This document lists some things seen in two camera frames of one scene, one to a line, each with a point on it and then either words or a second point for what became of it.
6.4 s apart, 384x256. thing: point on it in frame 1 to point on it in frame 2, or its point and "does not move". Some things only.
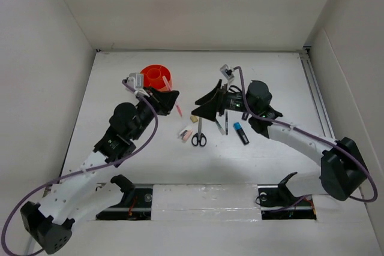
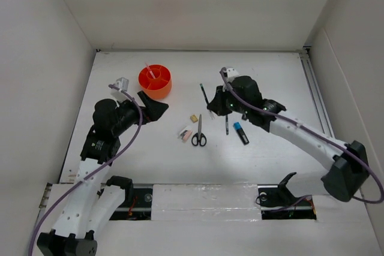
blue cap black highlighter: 241,133 does not move
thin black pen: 227,125 does not move
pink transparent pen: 169,89 to 152,74
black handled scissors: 199,137 does not move
